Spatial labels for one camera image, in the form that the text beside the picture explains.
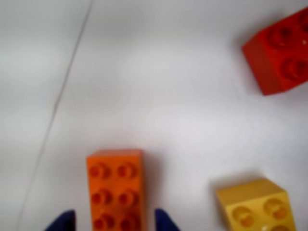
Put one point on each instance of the yellow 2x2 block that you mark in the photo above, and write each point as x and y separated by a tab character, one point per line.
257	207

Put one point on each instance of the white foam board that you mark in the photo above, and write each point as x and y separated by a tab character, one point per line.
26	96
180	108

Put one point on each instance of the red 2x2 block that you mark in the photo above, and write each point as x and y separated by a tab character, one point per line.
279	53

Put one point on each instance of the orange 2x4 block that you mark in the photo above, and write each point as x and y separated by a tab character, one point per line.
115	190

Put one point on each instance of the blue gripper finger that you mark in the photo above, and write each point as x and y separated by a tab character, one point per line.
164	222
62	222

